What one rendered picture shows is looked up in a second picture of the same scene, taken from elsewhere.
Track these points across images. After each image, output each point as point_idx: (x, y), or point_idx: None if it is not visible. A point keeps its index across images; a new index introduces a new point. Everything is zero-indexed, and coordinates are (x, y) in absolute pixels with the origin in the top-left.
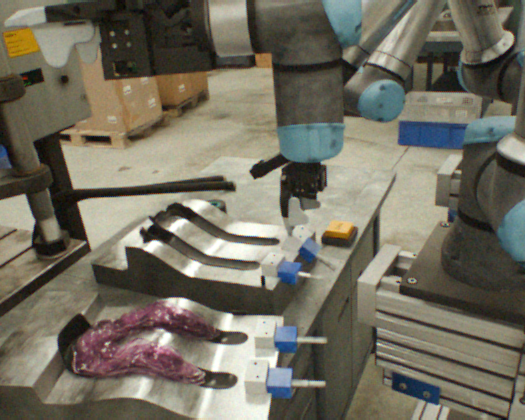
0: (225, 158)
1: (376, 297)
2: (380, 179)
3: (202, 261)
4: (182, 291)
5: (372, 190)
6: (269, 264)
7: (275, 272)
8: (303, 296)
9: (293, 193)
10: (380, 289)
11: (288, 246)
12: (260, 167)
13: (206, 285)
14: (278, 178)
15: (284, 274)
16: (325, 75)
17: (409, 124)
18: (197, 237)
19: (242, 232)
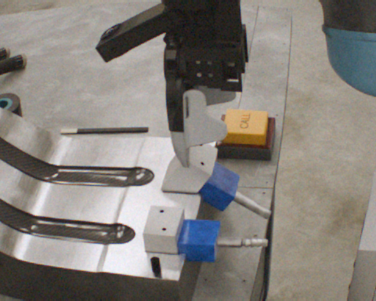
0: (1, 18)
1: None
2: (272, 23)
3: (25, 228)
4: (9, 281)
5: (268, 43)
6: (160, 233)
7: (174, 246)
8: (216, 272)
9: (190, 81)
10: None
11: (178, 185)
12: (120, 39)
13: (48, 274)
14: (92, 34)
15: (193, 248)
16: None
17: None
18: (5, 181)
19: (72, 160)
